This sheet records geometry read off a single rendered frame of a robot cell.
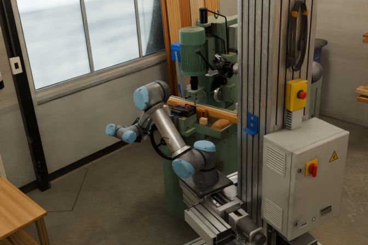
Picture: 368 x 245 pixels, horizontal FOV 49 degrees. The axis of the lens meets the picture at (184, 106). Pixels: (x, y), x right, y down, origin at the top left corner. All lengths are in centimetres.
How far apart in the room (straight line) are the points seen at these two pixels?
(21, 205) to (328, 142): 196
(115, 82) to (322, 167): 266
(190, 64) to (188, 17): 183
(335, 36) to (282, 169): 308
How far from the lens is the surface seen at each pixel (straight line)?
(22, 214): 282
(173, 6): 432
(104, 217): 348
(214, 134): 269
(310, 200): 199
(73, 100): 390
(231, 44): 293
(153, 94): 212
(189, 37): 268
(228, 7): 524
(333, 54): 483
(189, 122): 273
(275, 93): 185
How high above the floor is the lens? 211
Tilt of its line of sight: 23 degrees down
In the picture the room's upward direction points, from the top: 3 degrees counter-clockwise
